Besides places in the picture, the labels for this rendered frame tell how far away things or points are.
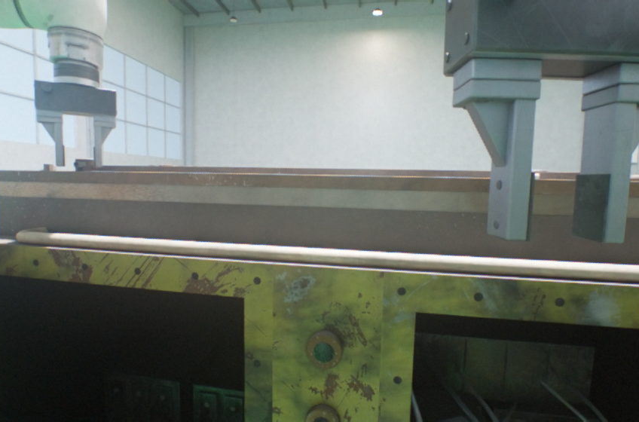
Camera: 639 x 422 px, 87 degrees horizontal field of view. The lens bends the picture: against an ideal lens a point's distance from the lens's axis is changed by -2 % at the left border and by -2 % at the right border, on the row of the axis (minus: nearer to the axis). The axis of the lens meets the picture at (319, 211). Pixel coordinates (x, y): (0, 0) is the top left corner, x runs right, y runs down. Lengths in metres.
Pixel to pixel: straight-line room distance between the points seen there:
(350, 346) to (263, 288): 0.15
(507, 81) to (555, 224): 0.41
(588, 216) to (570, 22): 0.11
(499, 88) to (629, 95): 0.07
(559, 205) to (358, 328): 0.35
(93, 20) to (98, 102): 0.15
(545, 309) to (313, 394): 0.35
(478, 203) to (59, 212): 0.76
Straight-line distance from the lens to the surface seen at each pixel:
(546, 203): 0.61
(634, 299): 0.59
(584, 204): 0.27
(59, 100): 0.81
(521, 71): 0.23
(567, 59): 0.25
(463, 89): 0.23
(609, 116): 0.26
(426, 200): 0.56
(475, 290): 0.52
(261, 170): 0.67
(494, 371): 0.91
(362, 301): 0.51
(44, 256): 0.75
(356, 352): 0.54
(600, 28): 0.25
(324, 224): 0.57
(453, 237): 0.57
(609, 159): 0.26
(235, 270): 0.54
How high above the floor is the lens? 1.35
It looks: 5 degrees down
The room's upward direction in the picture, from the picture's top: 1 degrees clockwise
